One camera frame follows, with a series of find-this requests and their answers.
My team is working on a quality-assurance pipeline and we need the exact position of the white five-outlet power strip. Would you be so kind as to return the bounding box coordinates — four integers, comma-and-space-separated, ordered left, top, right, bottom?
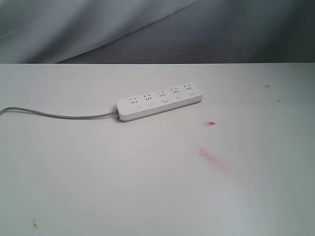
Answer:
116, 83, 203, 122

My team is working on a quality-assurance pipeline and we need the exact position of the grey backdrop cloth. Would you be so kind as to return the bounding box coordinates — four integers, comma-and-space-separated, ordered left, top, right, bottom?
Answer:
0, 0, 315, 63

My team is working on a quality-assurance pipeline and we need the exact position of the grey power cord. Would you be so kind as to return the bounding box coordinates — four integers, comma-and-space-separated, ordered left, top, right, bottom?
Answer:
0, 107, 118, 120

